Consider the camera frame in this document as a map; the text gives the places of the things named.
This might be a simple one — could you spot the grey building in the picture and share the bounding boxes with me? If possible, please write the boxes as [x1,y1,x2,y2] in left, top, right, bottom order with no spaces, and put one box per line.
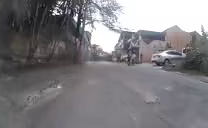
[112,29,166,63]

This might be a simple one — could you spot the row of trees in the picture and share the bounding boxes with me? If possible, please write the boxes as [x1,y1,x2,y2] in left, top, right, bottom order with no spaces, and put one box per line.
[0,0,124,66]

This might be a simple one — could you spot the white car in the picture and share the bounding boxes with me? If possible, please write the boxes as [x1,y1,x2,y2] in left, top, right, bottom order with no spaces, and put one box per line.
[150,49,188,67]

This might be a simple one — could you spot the person on motorbike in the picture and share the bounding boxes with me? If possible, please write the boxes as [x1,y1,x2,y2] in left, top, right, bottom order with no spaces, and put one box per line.
[125,45,136,67]

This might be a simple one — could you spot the old stone wall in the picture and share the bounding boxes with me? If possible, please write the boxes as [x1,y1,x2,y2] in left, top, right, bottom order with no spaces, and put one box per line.
[0,29,92,76]

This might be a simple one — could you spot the grey asphalt road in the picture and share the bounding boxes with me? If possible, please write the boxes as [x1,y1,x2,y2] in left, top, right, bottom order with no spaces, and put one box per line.
[0,61,208,128]

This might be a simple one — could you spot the bushes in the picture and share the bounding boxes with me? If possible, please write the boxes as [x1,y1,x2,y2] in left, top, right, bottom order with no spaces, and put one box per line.
[182,25,208,78]

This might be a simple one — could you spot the beige building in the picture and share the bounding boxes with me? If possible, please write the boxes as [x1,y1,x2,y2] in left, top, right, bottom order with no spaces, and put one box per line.
[137,25,202,64]

